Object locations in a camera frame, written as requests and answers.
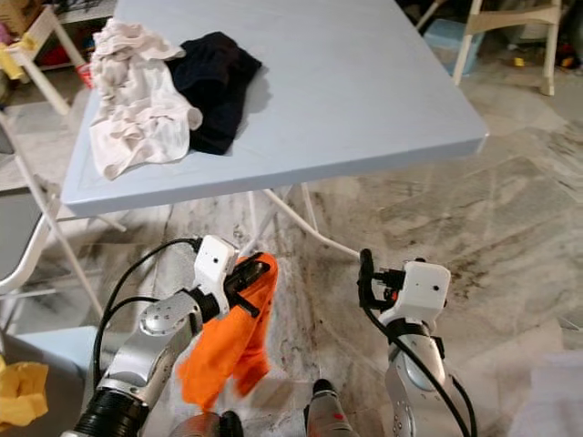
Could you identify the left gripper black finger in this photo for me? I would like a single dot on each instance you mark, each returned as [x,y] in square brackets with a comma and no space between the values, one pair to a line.
[256,268]
[247,307]

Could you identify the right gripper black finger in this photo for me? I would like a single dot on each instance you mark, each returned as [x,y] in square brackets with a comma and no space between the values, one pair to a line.
[414,264]
[367,269]

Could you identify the orange t-shirt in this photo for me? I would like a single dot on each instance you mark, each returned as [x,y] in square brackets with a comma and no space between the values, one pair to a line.
[228,350]

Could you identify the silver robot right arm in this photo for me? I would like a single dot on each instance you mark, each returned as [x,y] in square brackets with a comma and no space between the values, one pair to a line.
[414,364]

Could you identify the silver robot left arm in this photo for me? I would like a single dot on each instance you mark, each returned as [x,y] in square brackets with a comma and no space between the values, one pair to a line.
[159,332]

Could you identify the robot left leg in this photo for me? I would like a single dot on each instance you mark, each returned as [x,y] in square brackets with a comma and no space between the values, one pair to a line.
[209,424]

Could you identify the light blue folding table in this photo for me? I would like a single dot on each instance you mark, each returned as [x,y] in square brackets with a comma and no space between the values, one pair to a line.
[355,91]

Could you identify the navy garment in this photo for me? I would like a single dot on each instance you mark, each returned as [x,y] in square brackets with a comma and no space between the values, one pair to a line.
[219,86]

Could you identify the white t-shirt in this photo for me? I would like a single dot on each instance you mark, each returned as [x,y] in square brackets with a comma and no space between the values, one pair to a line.
[547,401]

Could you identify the light blue plastic stool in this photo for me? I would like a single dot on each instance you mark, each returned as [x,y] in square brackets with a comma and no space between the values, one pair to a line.
[446,41]

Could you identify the yellow toy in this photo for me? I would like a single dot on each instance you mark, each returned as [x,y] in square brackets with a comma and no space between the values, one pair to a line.
[9,62]

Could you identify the white baby high chair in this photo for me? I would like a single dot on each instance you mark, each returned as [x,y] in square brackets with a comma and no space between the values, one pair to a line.
[510,18]

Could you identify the white children's table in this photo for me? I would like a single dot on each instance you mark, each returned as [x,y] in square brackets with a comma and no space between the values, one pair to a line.
[46,27]

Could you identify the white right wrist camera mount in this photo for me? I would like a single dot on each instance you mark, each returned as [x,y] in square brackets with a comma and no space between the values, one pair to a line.
[425,289]

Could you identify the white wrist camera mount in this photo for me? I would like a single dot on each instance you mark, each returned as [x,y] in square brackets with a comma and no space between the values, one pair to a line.
[425,289]
[219,269]

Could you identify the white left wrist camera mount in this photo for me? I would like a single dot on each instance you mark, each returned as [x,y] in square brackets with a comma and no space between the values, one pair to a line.
[219,269]

